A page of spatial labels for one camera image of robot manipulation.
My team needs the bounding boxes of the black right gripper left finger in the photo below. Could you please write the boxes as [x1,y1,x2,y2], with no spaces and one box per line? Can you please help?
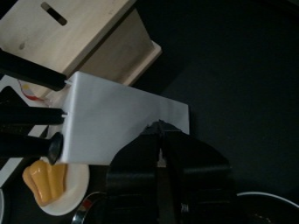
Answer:
[105,122,163,224]

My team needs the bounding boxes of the silver metal pot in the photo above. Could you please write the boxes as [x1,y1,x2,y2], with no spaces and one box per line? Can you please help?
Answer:
[69,191,108,224]

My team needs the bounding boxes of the white paper sheet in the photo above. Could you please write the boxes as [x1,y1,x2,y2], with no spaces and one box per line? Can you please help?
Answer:
[57,71,191,165]

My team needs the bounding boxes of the wooden box with slot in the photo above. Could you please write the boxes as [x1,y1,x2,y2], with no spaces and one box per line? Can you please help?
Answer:
[0,0,164,99]

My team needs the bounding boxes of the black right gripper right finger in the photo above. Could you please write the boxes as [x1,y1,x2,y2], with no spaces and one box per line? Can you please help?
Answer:
[160,120,239,224]

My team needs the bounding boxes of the white plate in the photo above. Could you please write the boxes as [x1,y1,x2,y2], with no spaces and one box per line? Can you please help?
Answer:
[36,157,90,217]

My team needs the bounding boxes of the yellow toy food slice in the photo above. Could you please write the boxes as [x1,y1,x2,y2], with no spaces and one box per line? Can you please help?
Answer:
[21,159,69,207]

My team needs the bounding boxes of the black pan with white rim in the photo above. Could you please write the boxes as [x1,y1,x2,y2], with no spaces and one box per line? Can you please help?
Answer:
[235,191,299,224]

